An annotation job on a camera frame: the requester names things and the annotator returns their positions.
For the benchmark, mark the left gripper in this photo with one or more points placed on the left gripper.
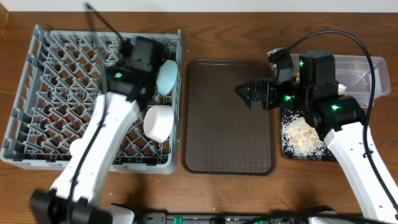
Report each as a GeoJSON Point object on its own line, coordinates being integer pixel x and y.
{"type": "Point", "coordinates": [152, 90]}

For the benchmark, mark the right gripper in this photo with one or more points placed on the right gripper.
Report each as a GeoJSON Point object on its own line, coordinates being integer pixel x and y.
{"type": "Point", "coordinates": [253, 101]}

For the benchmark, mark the light blue bowl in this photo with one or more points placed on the light blue bowl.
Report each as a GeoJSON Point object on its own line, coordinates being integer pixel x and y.
{"type": "Point", "coordinates": [167, 76]}

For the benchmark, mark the pink bowl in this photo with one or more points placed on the pink bowl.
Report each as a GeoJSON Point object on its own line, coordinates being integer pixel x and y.
{"type": "Point", "coordinates": [158, 122]}

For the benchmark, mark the white napkin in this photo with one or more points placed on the white napkin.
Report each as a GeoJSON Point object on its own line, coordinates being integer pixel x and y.
{"type": "Point", "coordinates": [341, 89]}

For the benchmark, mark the white cup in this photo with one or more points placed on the white cup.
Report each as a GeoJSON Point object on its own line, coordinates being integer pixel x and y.
{"type": "Point", "coordinates": [76, 147]}

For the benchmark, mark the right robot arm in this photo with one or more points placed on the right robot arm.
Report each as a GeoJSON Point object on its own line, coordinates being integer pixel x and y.
{"type": "Point", "coordinates": [339, 121]}

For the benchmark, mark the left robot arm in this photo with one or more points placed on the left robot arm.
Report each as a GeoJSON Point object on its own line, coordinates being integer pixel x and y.
{"type": "Point", "coordinates": [75, 196]}

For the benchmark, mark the black waste tray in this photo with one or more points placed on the black waste tray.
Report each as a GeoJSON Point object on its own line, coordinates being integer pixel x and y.
{"type": "Point", "coordinates": [327, 155]}

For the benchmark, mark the dark brown serving tray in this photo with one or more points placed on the dark brown serving tray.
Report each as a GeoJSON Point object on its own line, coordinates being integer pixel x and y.
{"type": "Point", "coordinates": [222, 135]}

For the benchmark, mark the rice and nut scraps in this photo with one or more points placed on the rice and nut scraps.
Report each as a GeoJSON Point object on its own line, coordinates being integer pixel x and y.
{"type": "Point", "coordinates": [301, 139]}

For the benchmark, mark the grey plastic dish rack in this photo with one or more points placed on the grey plastic dish rack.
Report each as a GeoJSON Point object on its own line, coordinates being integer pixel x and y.
{"type": "Point", "coordinates": [55, 100]}

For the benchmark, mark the clear plastic bin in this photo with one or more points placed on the clear plastic bin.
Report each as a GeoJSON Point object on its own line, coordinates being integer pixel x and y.
{"type": "Point", "coordinates": [354, 73]}

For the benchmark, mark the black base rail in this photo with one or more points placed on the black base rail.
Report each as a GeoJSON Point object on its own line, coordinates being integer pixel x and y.
{"type": "Point", "coordinates": [217, 218]}

